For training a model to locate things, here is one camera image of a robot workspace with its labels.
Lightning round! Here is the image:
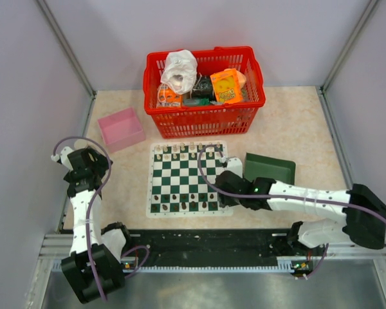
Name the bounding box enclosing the green tray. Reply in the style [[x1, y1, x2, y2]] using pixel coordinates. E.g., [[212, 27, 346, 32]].
[[243, 153, 296, 185]]

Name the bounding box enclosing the green white chess board mat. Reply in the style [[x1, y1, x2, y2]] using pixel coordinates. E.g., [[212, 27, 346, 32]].
[[146, 140, 234, 219]]

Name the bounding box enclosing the red plastic shopping basket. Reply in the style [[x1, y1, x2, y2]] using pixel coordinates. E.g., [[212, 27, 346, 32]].
[[143, 46, 266, 138]]

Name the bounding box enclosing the white crumpled plastic bag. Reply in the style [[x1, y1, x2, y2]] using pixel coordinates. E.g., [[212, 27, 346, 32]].
[[160, 50, 198, 95]]

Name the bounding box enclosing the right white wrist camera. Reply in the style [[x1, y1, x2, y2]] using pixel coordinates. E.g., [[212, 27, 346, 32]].
[[219, 156, 243, 178]]

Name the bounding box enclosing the pink plastic box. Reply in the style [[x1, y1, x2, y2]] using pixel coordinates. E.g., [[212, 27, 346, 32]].
[[97, 108, 146, 153]]

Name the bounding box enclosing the small orange patterned box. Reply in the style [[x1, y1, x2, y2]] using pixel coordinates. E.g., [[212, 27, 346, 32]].
[[156, 84, 183, 108]]

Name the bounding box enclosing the orange snack box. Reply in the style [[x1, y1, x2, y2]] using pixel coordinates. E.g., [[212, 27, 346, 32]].
[[210, 68, 246, 104]]

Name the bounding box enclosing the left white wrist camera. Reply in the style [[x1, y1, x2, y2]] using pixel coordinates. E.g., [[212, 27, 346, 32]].
[[51, 146, 73, 169]]

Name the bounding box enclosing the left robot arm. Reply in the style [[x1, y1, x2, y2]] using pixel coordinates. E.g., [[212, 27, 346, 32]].
[[60, 146, 131, 304]]

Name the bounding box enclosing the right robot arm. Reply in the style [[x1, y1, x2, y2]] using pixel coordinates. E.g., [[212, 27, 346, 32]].
[[215, 171, 386, 250]]

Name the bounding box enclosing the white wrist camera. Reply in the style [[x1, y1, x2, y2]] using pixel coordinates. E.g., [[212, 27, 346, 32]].
[[51, 146, 73, 169], [219, 156, 243, 178]]

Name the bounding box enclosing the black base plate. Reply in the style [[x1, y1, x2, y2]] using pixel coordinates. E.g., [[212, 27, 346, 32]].
[[121, 229, 324, 268]]

